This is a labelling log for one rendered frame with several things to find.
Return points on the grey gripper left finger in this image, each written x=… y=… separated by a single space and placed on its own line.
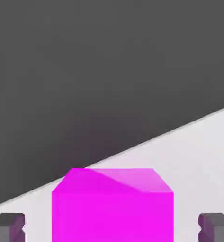
x=5 y=228

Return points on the small magenta cube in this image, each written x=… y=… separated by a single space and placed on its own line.
x=111 y=211

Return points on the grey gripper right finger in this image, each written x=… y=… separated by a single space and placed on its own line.
x=216 y=228

